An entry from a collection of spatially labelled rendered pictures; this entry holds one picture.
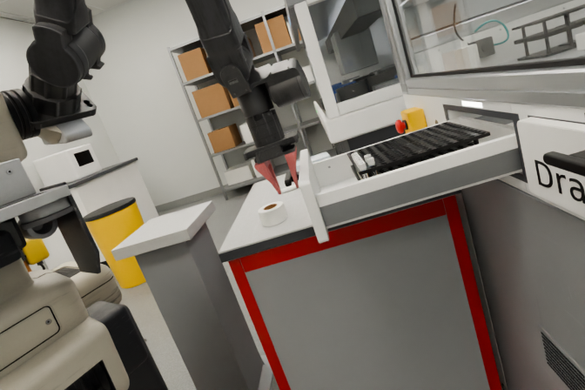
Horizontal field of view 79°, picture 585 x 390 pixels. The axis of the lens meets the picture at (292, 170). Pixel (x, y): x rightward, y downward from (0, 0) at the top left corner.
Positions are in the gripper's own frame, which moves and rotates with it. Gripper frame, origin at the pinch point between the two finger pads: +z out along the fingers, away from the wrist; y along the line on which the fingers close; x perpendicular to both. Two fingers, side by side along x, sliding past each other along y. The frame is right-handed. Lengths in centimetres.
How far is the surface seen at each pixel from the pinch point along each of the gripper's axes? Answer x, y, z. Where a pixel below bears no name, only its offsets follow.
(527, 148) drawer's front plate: -15.6, 35.3, 1.8
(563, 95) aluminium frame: -22.1, 37.0, -5.4
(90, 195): 258, -219, 12
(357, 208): -9.9, 10.8, 4.7
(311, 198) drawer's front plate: -11.6, 4.5, 0.0
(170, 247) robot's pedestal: 45, -51, 19
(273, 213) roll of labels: 19.8, -8.5, 10.7
